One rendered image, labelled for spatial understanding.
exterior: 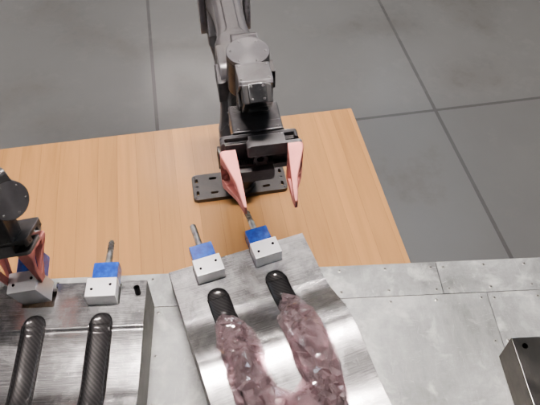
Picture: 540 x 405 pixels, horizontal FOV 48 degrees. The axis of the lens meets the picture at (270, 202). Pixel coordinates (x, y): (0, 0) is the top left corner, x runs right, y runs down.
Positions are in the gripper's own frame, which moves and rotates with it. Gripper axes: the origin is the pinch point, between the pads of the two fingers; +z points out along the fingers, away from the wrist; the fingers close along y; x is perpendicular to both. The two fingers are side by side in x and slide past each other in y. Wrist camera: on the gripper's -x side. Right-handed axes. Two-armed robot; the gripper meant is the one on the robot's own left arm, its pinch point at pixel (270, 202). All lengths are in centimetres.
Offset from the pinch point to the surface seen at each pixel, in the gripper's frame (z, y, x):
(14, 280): -10.7, -39.9, 25.4
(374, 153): -113, 63, 122
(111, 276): -11.5, -25.2, 29.4
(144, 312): -4.4, -20.2, 30.7
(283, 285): -7.9, 3.9, 34.7
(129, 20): -224, -33, 126
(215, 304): -6.0, -8.4, 34.7
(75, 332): -2.7, -31.2, 30.9
